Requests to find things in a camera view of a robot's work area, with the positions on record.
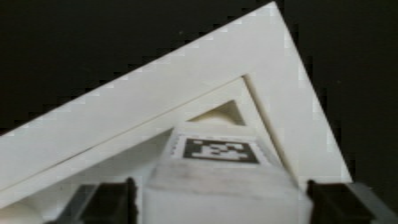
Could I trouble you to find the white square table top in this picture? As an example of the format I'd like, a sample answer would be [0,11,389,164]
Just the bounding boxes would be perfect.
[0,80,276,224]

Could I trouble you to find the white table leg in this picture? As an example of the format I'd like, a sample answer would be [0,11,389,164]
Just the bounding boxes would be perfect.
[142,122,313,224]

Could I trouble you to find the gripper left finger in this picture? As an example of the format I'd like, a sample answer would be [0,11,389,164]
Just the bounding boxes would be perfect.
[46,178,139,224]

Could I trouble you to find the white U-shaped obstacle fence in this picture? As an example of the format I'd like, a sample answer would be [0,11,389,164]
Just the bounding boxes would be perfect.
[0,5,350,192]

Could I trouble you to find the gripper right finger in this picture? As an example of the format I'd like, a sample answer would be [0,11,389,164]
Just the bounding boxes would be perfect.
[308,181,391,224]

